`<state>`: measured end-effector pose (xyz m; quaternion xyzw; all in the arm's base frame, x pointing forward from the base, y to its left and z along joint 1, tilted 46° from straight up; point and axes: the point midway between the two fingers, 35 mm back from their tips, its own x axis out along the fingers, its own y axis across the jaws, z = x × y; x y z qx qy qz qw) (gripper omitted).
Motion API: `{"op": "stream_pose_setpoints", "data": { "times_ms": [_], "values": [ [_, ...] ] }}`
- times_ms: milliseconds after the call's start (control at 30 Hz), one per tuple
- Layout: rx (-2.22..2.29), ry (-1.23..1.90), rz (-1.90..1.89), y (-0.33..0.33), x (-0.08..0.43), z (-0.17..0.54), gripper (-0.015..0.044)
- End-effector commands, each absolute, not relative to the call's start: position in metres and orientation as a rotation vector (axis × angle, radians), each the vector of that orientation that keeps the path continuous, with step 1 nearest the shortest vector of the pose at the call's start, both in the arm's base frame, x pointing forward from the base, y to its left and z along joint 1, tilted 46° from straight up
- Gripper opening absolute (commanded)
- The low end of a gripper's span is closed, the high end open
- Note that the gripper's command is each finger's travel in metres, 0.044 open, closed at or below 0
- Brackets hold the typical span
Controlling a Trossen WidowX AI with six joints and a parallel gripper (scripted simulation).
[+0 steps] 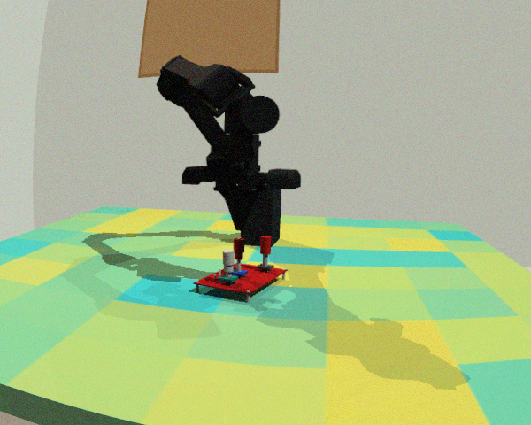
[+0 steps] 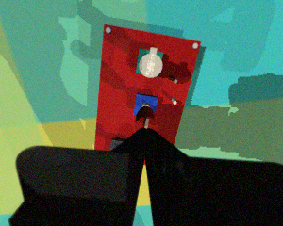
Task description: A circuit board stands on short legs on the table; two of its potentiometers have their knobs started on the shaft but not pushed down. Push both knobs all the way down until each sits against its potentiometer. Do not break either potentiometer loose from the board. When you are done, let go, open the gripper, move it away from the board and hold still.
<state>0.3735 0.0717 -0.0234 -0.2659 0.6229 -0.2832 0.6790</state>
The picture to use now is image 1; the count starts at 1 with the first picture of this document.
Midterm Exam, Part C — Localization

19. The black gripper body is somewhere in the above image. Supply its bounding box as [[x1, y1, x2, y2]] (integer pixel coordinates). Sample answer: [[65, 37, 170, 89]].
[[182, 134, 301, 189]]

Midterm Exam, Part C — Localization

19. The red circuit board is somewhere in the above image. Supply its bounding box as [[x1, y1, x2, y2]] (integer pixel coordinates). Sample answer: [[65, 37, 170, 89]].
[[193, 236, 288, 303]]

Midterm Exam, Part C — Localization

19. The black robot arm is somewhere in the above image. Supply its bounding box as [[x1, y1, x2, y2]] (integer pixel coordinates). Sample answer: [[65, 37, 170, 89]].
[[157, 55, 279, 179]]

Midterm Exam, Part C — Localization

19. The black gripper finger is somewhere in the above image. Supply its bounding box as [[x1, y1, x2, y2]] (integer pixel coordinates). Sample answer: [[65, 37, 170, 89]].
[[237, 187, 266, 231], [213, 185, 242, 230]]

